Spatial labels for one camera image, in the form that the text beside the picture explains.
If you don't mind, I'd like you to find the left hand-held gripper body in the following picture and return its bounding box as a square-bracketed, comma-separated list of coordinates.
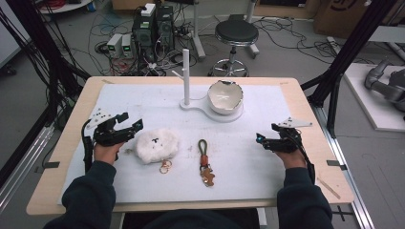
[85, 108, 136, 148]

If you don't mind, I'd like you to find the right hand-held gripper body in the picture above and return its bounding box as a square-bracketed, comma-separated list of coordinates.
[263, 116, 314, 154]

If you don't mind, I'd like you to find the white fluffy plush keychain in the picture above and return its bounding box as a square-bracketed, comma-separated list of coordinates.
[135, 127, 181, 176]

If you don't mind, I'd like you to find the person's right hand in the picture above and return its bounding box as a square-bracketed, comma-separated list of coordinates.
[274, 148, 308, 170]

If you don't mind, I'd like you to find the person's left hand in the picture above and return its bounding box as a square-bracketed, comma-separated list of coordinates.
[93, 141, 125, 166]

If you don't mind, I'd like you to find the white table mat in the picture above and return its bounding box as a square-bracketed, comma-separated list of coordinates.
[56, 83, 292, 205]

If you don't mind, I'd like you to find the wooden table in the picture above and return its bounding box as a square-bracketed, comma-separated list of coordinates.
[26, 75, 355, 217]

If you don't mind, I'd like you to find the black tape piece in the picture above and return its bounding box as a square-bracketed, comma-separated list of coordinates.
[42, 160, 61, 170]
[326, 159, 349, 172]

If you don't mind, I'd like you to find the white eggshell-shaped bowl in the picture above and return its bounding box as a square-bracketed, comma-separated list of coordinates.
[206, 79, 245, 115]

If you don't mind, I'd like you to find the thin wooden stick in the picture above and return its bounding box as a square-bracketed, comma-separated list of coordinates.
[316, 177, 342, 200]

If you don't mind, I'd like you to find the white key stand with pole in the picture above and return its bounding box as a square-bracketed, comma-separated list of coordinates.
[171, 48, 245, 124]

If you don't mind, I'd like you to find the grey power supply unit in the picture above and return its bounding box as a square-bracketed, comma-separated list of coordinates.
[120, 33, 134, 59]
[106, 32, 124, 58]

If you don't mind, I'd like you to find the white floor board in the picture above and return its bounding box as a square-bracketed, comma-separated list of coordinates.
[343, 62, 405, 134]

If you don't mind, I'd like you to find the black computer tower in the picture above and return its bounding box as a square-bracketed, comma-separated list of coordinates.
[131, 4, 175, 64]

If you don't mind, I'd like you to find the black round stool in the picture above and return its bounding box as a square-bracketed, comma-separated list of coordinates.
[207, 19, 260, 78]

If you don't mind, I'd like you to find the person's torso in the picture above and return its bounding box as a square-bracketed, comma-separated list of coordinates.
[122, 208, 261, 229]

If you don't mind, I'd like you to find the white metal stand leg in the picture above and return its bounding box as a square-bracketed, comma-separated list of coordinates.
[190, 0, 207, 62]

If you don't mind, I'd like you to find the white power strip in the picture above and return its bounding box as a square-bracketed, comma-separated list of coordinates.
[140, 2, 158, 18]

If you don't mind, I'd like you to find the cardboard box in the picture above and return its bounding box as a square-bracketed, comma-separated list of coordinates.
[312, 0, 405, 40]

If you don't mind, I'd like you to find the left hand-held gripper cable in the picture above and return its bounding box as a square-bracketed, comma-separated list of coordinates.
[80, 118, 96, 175]

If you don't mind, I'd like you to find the hand-held gripper cable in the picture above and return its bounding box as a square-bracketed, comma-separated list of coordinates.
[80, 118, 96, 175]
[286, 129, 317, 186]

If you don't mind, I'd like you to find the right hand-held gripper cable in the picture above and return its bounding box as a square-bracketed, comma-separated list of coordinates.
[286, 129, 317, 186]

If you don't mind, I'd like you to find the green loop orange strap keychain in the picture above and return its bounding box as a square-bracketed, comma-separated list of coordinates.
[197, 138, 216, 188]

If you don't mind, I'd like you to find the aluminium floor rail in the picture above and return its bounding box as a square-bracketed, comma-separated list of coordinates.
[0, 124, 55, 214]
[310, 103, 376, 229]

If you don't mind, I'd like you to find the black metal frame post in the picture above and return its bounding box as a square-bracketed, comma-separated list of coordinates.
[0, 0, 92, 189]
[300, 0, 399, 139]

